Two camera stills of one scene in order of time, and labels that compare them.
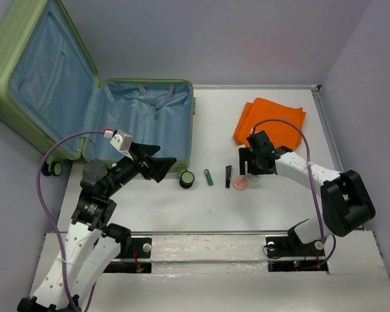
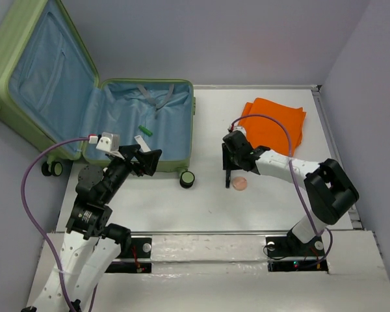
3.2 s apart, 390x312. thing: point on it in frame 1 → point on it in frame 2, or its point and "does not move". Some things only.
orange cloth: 281,134 does not move
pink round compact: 240,182 does not move
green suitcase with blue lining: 42,84 does not move
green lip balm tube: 208,177 → 145,130
